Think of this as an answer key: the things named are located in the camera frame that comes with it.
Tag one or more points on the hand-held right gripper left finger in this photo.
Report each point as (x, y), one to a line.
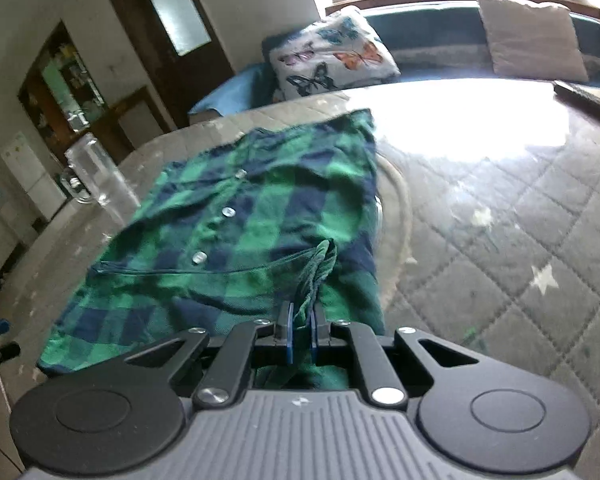
(290, 332)

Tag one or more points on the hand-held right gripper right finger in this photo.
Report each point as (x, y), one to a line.
(314, 332)

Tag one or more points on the green plaid shirt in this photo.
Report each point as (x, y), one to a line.
(260, 220)

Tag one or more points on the white refrigerator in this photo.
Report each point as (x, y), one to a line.
(30, 175)

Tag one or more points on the clear glass mug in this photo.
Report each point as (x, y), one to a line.
(97, 170)

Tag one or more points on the grey quilted star tablecloth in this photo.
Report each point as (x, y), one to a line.
(505, 240)

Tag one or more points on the wooden shelf cabinet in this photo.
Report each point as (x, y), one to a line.
(45, 90)

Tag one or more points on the blue cloth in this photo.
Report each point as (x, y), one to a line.
(230, 92)

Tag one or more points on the dark wooden counter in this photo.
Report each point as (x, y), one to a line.
(135, 115)

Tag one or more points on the butterfly print pillow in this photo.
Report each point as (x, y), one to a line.
(330, 55)

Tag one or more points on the blue sofa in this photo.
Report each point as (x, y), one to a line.
(430, 20)

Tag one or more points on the dark door with glass panel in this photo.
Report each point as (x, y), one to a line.
(130, 20)

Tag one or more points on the black remote control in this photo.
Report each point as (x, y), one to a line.
(590, 97)

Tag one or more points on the plain beige pillow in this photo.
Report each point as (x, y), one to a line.
(530, 35)

